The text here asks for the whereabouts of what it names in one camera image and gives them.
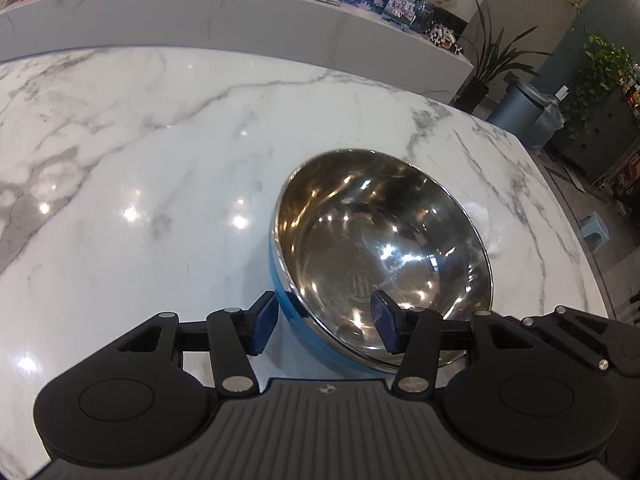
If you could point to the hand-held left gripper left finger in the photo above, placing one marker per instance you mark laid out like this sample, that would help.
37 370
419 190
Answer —
265 321

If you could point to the small blue stool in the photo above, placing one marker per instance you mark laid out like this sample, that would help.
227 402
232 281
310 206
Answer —
594 232

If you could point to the leafy green plant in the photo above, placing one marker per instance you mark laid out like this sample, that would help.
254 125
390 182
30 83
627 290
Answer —
600 70

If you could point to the cow-pattern figurine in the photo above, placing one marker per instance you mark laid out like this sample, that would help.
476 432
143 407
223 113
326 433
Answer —
446 39

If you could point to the grey plastic bag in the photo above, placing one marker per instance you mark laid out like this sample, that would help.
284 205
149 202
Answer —
550 122

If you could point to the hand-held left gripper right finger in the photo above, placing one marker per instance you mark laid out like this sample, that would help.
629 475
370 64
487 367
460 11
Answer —
384 321

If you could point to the white marble television bench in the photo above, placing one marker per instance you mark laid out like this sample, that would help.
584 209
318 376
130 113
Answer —
200 15

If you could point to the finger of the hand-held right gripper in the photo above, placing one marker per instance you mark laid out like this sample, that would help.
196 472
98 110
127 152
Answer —
585 335

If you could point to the grey trash can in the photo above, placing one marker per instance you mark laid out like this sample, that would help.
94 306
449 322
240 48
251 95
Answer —
515 110

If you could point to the potted plant with long leaves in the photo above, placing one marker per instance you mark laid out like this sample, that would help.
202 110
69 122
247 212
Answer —
472 97

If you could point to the black cabinet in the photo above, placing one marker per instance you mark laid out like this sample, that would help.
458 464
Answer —
600 145

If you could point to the small photo card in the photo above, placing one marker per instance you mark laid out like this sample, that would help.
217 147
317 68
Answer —
399 12

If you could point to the steel bowl with blue outside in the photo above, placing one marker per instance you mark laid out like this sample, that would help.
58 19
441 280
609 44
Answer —
380 240

